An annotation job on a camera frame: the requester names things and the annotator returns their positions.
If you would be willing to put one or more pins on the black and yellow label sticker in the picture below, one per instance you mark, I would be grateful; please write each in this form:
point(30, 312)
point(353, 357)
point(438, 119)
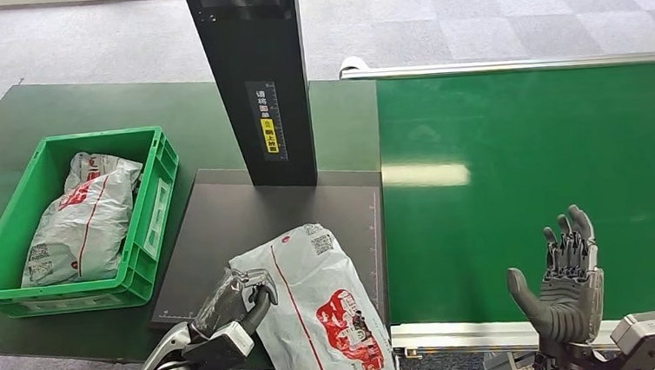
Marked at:
point(269, 136)

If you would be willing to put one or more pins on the aluminium conveyor side rail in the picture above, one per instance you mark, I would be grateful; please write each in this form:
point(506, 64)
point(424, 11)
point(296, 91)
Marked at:
point(527, 64)
point(459, 336)

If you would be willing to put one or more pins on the grey courier bag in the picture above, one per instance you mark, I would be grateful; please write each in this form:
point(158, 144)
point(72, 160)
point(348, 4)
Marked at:
point(82, 224)
point(311, 288)

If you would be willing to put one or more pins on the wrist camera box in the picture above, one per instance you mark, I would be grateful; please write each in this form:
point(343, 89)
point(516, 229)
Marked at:
point(218, 353)
point(644, 340)

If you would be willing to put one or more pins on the green conveyor belt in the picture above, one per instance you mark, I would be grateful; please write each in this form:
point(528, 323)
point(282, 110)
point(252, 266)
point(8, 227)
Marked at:
point(620, 157)

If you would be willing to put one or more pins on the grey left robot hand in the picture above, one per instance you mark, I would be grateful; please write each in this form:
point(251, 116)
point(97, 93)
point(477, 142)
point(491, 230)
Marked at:
point(223, 303)

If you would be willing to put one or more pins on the green plastic basket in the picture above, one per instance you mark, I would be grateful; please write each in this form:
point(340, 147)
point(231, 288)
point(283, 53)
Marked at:
point(7, 223)

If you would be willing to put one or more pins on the black weighing device with column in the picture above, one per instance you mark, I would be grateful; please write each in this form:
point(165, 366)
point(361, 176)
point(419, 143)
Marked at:
point(221, 226)

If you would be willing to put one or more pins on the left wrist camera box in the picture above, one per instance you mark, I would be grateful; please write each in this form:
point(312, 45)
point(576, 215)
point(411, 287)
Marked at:
point(218, 353)

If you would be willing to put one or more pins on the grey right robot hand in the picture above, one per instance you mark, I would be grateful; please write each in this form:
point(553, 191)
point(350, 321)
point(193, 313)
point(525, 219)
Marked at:
point(572, 305)

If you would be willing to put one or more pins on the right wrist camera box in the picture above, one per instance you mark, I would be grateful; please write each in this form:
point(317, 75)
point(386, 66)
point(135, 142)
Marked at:
point(644, 340)

